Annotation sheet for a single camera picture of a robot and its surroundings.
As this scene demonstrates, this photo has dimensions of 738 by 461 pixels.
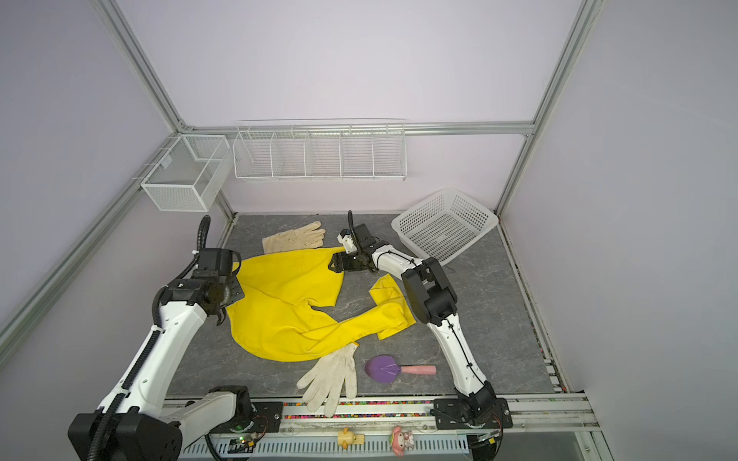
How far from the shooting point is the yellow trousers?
2.79ft

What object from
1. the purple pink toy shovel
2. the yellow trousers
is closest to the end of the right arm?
the yellow trousers

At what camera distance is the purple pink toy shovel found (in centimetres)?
81

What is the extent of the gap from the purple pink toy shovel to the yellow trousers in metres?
0.08
